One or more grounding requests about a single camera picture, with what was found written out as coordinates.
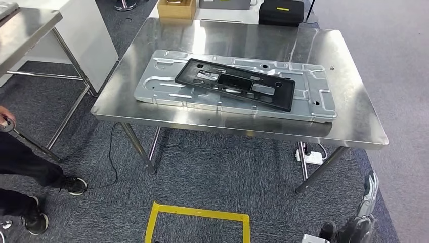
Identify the person's left hand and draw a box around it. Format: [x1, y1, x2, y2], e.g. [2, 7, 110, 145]
[0, 106, 17, 126]

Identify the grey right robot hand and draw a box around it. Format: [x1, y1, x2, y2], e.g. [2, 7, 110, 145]
[347, 170, 380, 243]

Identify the grey handheld controller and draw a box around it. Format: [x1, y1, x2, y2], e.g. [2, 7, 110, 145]
[0, 119, 16, 133]

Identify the black plastic panel part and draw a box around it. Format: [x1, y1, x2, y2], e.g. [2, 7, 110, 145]
[175, 58, 296, 113]

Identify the stainless steel workbench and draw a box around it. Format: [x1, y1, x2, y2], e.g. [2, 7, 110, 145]
[90, 17, 390, 194]

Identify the person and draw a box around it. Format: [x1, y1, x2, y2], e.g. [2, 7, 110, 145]
[0, 105, 89, 236]

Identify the steel side table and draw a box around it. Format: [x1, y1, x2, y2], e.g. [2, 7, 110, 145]
[0, 2, 93, 164]

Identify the white power strip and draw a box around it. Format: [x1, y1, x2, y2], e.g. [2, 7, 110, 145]
[294, 150, 324, 166]

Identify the white cabinet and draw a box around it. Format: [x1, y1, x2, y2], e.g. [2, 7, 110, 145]
[0, 0, 119, 95]

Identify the stamped steel plate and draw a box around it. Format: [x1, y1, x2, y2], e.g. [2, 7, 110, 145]
[134, 49, 337, 123]

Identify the chrome round stand base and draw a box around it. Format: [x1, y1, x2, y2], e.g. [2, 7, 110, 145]
[114, 0, 138, 11]

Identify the brown cardboard box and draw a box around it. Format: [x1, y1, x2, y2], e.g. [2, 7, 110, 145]
[156, 0, 198, 20]

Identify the black pole floor stand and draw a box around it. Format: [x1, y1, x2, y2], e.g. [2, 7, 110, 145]
[303, 0, 317, 25]

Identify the black case yellow label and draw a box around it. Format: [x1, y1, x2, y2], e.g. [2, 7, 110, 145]
[258, 0, 305, 27]

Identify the grey Lenovo box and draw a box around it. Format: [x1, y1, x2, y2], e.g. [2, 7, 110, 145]
[198, 0, 252, 11]

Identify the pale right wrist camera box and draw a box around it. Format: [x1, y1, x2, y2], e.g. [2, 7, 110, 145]
[301, 234, 331, 243]

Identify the long black controller cable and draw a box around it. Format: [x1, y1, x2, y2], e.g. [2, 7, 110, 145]
[85, 122, 118, 190]

